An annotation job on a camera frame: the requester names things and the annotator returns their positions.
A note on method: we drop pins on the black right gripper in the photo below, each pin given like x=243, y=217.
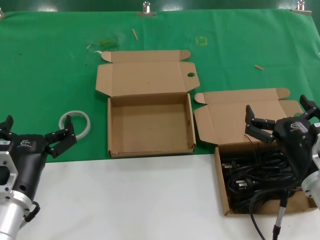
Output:
x=295, y=145

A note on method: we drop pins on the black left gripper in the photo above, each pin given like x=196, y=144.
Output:
x=30, y=155

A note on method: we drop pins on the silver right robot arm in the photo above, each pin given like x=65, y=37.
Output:
x=313, y=187

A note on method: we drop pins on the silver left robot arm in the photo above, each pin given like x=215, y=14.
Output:
x=12, y=215

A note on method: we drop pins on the wide open cardboard box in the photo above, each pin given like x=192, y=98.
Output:
x=150, y=125

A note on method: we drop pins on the clear adhesive tape roll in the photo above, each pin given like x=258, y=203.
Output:
x=86, y=125

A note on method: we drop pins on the short wooden piece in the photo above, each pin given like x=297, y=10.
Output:
x=259, y=67

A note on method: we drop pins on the green table cloth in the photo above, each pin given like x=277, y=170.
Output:
x=37, y=62

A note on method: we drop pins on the silver metal spring clip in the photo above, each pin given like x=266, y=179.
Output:
x=301, y=10
x=146, y=13

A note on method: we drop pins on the thin wooden stick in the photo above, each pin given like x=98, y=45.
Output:
x=135, y=34

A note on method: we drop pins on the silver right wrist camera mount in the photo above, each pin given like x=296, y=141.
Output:
x=317, y=150

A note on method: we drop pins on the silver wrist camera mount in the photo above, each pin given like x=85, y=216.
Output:
x=10, y=170
x=317, y=150

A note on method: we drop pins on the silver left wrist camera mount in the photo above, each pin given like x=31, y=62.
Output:
x=10, y=170

